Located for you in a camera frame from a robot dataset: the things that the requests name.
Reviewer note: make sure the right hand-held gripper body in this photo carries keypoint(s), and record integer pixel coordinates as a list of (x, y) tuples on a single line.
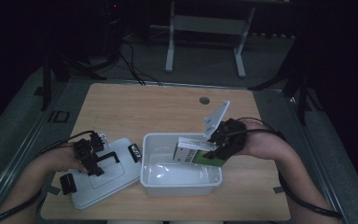
[(231, 135)]

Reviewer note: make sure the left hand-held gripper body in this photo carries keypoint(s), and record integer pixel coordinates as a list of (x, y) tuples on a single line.
[(85, 151)]

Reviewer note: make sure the green and white carton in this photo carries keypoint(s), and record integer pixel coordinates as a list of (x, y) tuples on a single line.
[(188, 154)]

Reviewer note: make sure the white plastic storage box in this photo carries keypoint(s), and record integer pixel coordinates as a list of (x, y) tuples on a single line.
[(180, 180)]

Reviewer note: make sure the person's left hand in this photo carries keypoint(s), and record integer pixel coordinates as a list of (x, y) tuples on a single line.
[(62, 160)]

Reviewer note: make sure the person's right hand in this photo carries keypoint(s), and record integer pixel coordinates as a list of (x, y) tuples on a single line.
[(262, 141)]

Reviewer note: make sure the grey round table grommet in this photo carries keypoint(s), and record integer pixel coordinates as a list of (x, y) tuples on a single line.
[(204, 100)]

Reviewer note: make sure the grey tape piece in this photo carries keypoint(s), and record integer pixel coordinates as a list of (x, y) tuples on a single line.
[(278, 189), (52, 190)]

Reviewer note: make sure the black tripod stand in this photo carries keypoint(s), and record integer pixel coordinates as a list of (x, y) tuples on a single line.
[(301, 90), (46, 87)]

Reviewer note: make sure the white metal stand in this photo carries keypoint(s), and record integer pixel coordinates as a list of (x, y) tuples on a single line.
[(205, 25)]

